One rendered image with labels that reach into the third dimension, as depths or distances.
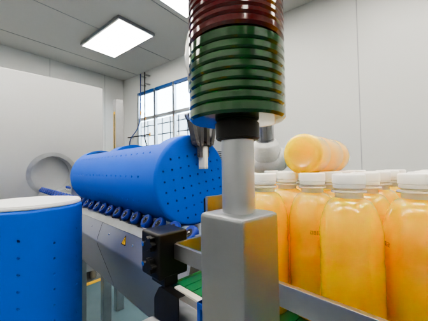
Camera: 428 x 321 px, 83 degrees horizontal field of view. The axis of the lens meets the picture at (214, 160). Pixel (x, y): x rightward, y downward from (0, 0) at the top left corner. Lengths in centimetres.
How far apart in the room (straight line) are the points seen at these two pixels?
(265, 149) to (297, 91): 244
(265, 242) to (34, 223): 71
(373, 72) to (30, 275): 353
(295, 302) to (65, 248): 67
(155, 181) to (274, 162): 87
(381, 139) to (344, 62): 107
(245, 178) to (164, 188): 56
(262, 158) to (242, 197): 126
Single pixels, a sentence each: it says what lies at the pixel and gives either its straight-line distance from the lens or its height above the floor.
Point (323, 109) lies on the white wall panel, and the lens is 360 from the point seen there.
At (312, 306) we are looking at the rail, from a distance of 35.
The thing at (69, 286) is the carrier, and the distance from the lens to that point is 91.
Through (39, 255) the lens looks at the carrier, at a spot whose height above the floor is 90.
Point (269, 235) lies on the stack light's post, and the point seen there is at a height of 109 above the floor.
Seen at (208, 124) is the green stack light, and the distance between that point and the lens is 17.
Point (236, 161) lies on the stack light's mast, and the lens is 15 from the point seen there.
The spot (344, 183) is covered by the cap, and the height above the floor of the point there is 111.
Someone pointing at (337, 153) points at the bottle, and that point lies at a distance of 52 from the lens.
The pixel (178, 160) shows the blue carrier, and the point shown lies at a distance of 73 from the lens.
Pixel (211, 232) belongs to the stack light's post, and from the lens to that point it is 16.
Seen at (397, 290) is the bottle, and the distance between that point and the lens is 39.
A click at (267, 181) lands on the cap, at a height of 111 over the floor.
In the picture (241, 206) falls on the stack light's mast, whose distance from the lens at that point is 16.
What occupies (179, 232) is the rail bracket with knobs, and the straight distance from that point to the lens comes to 52.
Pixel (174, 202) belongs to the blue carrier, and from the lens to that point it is 73.
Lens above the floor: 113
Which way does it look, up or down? 2 degrees up
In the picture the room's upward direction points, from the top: 1 degrees counter-clockwise
